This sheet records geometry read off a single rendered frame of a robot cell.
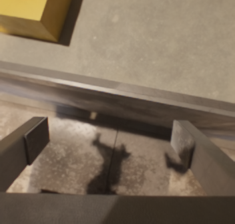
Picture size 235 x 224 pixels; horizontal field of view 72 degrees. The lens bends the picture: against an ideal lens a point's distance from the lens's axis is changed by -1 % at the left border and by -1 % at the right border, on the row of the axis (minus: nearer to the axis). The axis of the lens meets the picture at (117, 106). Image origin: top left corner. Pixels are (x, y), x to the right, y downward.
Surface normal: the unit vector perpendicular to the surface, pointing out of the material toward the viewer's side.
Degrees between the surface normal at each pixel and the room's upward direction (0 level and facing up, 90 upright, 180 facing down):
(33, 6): 0
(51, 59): 0
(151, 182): 0
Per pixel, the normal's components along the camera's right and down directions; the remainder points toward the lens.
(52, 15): 0.97, 0.23
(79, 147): -0.09, -0.14
